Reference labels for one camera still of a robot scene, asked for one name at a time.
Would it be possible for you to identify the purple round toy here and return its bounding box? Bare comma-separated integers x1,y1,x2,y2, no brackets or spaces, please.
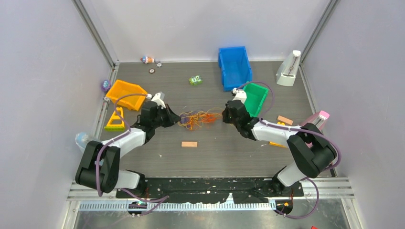
101,80,111,93

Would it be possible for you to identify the yellow cable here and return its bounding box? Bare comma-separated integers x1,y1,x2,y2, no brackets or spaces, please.
177,110,219,130

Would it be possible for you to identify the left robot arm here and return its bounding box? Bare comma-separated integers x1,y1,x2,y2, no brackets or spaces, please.
75,102,181,198

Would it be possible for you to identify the small wooden block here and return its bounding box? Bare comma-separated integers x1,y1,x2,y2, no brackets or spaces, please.
181,141,198,147

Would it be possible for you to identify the yellow triangle block right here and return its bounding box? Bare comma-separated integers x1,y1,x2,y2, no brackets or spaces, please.
268,122,289,148

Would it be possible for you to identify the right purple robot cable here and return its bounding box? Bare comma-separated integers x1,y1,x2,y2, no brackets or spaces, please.
235,81,342,219

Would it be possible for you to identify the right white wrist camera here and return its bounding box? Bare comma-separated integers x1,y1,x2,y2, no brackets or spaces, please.
231,88,247,104

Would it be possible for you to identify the yellow triangle block left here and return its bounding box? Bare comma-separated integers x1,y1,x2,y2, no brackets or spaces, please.
104,107,126,131

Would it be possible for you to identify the yellow triangle block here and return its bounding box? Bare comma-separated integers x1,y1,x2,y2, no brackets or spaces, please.
104,107,126,131
268,122,289,148

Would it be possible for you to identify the white metronome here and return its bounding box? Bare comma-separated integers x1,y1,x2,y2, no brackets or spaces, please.
276,50,301,86

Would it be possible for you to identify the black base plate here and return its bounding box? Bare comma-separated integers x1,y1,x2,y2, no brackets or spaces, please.
116,176,304,204

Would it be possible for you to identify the blue plastic bin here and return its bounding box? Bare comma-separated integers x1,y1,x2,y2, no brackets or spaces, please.
218,46,253,91

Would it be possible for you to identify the green monster toy block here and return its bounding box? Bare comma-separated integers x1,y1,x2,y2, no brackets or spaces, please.
189,75,203,85

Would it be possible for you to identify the small clown figurine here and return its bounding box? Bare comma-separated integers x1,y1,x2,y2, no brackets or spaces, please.
140,56,155,64

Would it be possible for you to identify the green plastic bin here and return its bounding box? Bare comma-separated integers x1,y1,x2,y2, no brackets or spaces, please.
243,83,269,117

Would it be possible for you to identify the pink metronome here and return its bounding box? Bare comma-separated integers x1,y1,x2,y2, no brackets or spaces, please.
299,110,330,149

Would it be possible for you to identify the orange plastic bin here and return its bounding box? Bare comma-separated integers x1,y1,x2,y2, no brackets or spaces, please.
106,80,148,111

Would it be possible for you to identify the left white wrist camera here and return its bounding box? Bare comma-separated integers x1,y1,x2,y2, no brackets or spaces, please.
151,92,166,109

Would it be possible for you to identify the clear plastic bottle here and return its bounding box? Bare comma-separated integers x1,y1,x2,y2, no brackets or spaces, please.
75,132,96,153

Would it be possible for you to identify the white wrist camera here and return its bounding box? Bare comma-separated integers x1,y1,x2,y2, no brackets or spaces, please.
151,92,166,109
231,88,247,104

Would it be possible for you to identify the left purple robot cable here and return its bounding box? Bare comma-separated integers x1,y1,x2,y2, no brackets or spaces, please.
94,93,170,217

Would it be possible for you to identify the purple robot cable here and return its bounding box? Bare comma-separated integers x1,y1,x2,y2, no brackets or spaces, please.
235,81,342,219
94,93,170,217

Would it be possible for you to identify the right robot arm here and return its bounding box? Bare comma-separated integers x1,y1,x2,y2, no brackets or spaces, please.
222,100,338,196

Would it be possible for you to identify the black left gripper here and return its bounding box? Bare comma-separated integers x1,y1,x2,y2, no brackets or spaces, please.
151,104,180,128

